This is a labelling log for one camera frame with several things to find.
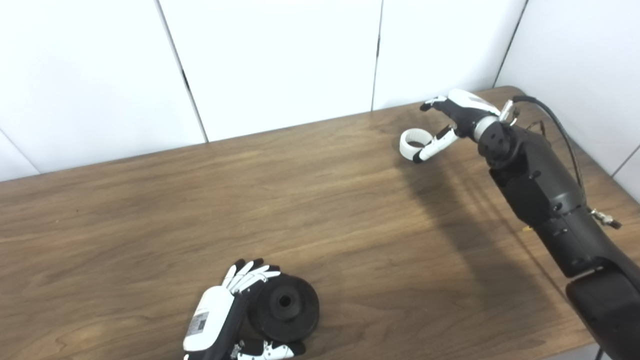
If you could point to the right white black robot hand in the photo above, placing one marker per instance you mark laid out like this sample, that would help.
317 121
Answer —
467 112

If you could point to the round black stepped part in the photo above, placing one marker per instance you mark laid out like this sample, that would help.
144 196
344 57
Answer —
285 315

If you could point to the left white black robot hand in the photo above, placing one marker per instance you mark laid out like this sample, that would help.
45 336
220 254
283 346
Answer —
210 320

